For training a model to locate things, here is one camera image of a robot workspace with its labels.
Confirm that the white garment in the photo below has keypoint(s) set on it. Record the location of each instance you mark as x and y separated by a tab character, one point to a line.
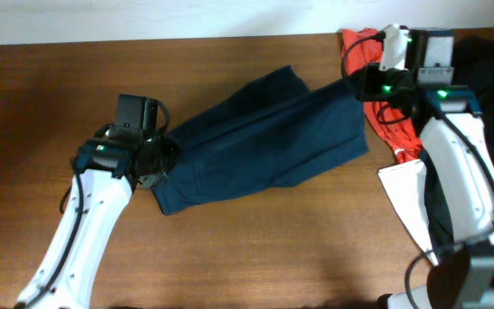
404	185

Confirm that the red orange shirt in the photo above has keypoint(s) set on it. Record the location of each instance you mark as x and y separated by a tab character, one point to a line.
401	136

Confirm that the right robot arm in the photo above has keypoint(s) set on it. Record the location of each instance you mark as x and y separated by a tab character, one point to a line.
449	124

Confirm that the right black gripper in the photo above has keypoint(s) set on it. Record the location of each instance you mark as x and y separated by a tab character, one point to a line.
369	88

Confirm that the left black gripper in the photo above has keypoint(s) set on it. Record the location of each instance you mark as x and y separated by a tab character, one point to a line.
171	151

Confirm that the navy blue shorts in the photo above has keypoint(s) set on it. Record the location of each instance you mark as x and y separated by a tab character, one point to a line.
274	132

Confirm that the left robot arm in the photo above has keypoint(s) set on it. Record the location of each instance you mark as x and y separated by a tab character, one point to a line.
131	153

